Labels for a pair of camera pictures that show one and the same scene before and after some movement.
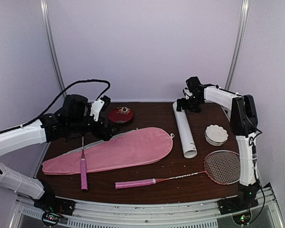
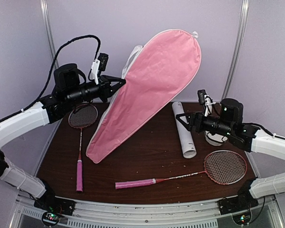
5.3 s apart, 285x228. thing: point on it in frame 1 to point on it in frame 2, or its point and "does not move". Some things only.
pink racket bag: x=128 y=148 to x=157 y=79
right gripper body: x=194 y=104 to x=199 y=116
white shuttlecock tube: x=188 y=144 does not move
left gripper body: x=98 y=131 to x=104 y=83
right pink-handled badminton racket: x=223 y=167 does not move
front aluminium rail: x=26 y=213 does not move
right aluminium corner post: x=241 y=39 does not move
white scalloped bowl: x=215 y=135 does not move
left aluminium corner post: x=50 y=31 does not move
